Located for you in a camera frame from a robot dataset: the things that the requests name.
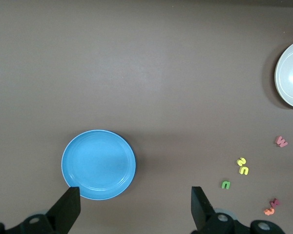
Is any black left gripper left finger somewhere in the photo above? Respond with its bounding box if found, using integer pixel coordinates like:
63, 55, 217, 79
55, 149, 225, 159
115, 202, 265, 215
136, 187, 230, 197
46, 187, 82, 234

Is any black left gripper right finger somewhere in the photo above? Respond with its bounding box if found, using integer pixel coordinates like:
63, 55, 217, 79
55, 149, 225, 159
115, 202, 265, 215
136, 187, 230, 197
191, 186, 214, 230

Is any blue plate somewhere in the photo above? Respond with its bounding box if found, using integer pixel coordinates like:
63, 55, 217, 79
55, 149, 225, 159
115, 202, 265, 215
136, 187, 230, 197
61, 129, 137, 201

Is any pink foam letter w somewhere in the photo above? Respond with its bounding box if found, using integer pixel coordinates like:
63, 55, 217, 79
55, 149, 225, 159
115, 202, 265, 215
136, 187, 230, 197
274, 136, 289, 148

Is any brown table cover sheet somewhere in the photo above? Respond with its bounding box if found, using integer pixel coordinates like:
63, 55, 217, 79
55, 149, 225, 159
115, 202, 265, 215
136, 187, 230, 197
0, 0, 293, 234

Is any beige plate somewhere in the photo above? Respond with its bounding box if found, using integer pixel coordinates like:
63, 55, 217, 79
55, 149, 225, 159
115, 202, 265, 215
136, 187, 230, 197
274, 39, 293, 110

